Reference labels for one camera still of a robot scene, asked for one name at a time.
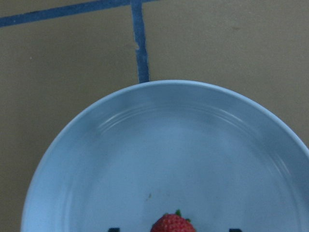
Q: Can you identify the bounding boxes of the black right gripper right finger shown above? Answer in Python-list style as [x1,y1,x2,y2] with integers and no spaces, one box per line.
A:
[229,228,241,232]

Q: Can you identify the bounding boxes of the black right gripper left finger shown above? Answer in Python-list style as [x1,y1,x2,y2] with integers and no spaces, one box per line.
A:
[108,228,119,232]

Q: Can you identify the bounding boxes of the red strawberry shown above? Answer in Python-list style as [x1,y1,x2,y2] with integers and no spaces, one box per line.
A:
[150,209,196,232]

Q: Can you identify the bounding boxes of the blue plate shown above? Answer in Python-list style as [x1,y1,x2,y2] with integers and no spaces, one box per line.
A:
[21,80,309,232]

